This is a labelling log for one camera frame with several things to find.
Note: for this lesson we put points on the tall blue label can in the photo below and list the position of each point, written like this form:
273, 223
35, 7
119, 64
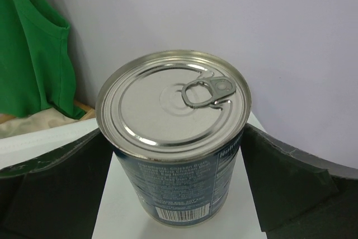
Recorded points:
176, 119

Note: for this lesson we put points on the white cube cabinet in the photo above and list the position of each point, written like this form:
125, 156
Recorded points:
120, 214

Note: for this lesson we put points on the wooden tray frame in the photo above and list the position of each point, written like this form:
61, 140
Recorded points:
89, 111

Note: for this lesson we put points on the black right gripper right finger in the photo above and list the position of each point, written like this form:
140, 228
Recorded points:
297, 194

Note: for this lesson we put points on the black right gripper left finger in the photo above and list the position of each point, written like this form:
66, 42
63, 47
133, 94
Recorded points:
56, 194

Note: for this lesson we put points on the beige crumpled cloth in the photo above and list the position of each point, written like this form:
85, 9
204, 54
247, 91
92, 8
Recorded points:
43, 120

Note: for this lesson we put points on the green tank top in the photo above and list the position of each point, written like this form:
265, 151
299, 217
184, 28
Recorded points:
36, 71

